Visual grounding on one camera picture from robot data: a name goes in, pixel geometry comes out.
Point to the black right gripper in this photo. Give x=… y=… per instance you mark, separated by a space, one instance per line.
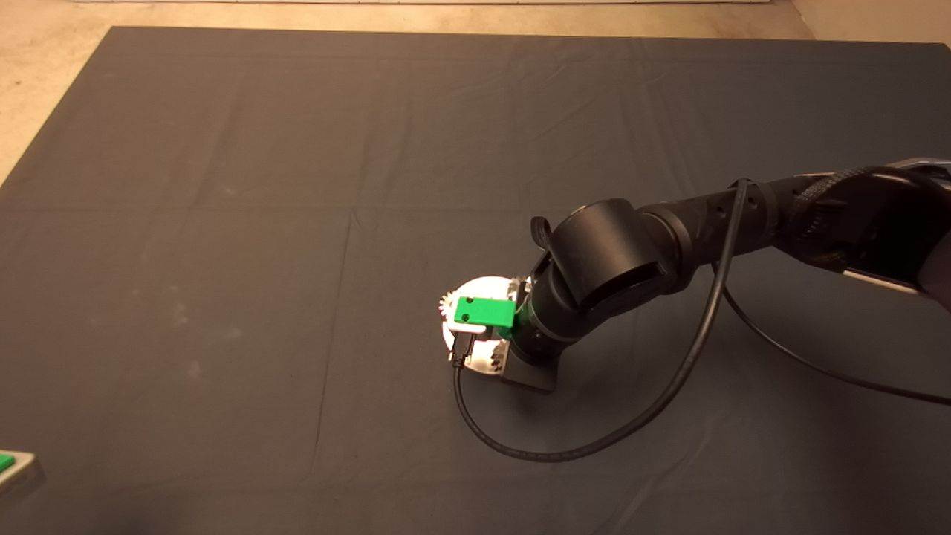
x=533 y=376

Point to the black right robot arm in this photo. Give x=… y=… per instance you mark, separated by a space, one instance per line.
x=609 y=253

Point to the round metal carrier plate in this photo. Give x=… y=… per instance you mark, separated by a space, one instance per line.
x=483 y=286

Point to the dark grey table cloth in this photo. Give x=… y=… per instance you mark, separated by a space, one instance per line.
x=297 y=148

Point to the green right camera mount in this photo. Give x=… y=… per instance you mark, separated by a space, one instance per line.
x=484 y=310

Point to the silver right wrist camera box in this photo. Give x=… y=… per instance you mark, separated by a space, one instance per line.
x=464 y=325

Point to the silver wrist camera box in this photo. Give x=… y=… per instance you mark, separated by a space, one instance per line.
x=464 y=325
x=26 y=475

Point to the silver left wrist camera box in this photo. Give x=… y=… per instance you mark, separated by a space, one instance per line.
x=26 y=475

